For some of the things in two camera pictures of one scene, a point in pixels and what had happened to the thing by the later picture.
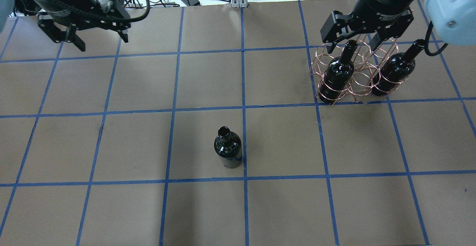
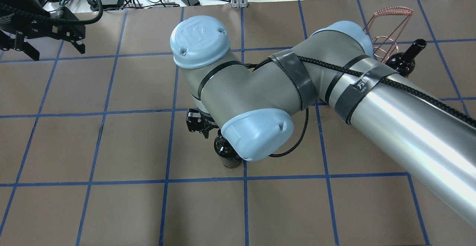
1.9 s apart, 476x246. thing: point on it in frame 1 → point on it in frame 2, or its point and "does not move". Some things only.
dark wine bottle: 228,146 does not move
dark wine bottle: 396,68 does not move
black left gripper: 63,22 → 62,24
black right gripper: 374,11 → 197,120
